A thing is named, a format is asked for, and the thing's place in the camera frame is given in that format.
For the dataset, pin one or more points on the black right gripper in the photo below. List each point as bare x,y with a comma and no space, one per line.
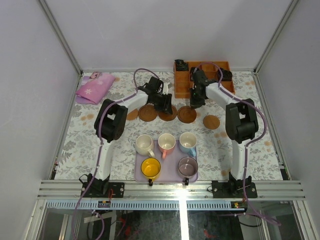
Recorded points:
193,103

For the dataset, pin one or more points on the light blue ceramic mug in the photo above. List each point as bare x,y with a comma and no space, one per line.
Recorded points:
187,143

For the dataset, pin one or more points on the light bamboo coaster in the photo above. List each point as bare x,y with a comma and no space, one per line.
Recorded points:
132,115
211,122

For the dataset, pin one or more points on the dark wooden grooved coaster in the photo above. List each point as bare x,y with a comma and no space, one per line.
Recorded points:
186,114
147,113
168,117

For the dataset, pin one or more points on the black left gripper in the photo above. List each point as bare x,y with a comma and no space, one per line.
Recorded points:
163,103

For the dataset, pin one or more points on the pink folded cloth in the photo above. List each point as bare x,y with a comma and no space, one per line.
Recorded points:
95,88

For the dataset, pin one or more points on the blue slotted cable duct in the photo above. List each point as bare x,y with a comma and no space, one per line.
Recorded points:
143,205

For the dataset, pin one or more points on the yellow ceramic mug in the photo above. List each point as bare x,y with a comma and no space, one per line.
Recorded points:
151,168

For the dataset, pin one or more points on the white ceramic mug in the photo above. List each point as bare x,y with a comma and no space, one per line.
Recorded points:
144,145

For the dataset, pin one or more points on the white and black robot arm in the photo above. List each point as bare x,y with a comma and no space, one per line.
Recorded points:
241,123
111,120

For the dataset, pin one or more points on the lavender plastic serving tray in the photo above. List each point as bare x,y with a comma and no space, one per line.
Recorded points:
169,166

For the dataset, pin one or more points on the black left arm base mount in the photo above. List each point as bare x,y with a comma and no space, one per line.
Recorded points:
97,188

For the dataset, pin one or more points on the dark floral rolled cloth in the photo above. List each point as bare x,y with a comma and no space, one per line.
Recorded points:
225,74
181,65
191,72

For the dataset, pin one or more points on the aluminium front frame rail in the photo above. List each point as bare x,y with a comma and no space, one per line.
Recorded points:
267,190

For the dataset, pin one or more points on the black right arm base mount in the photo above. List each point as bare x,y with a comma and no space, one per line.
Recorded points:
234,188

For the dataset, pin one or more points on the pink ceramic mug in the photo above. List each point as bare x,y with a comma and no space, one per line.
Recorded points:
166,144

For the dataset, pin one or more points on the grey purple ceramic mug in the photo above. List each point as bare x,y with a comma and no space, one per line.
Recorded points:
187,167

